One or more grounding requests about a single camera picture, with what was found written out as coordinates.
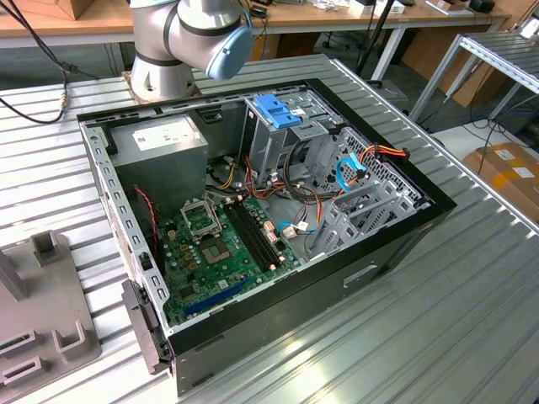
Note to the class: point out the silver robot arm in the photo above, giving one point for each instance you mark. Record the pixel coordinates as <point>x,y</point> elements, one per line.
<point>189,25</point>

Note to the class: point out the metal disk bay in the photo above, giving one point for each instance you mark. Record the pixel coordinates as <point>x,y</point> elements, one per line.
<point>343,231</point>

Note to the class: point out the black RAM slot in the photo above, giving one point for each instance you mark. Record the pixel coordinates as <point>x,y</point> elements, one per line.
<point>265,230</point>
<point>254,234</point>
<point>259,232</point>
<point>247,237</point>

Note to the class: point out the grey metal drive cage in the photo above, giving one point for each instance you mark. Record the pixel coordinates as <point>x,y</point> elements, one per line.
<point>269,151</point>

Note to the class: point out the CPU socket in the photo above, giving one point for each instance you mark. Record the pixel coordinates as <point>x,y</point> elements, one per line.
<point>215,251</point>

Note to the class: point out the green motherboard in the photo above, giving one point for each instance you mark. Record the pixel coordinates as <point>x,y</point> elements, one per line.
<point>242,271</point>

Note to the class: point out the blue plastic drive latch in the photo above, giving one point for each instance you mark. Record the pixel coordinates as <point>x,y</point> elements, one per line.
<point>273,111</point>

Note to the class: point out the black open PC case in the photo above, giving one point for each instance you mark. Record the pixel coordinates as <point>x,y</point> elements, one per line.
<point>295,307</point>

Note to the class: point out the blue expansion slot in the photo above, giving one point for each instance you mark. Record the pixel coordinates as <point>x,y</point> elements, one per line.
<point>215,298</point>

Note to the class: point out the grey power supply unit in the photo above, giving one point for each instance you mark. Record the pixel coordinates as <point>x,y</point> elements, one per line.
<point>160,168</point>

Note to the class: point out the wooden desk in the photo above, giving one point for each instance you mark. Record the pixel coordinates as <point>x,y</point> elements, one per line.
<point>337,19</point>

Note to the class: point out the black tripod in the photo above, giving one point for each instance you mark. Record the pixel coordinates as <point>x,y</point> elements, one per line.
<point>375,35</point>

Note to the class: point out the large brown cardboard box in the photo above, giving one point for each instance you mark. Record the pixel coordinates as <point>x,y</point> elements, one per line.
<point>427,52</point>

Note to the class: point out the cardboard box with labels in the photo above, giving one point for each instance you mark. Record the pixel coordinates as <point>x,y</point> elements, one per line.
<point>505,177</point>

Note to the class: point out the grey parts rack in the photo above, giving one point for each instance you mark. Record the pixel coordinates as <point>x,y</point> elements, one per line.
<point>42,294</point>

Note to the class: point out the small black round device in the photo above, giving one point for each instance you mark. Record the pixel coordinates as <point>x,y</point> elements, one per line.
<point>482,5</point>

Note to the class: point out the aluminium frame table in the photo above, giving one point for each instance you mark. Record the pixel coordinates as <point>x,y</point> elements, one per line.
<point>505,54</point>

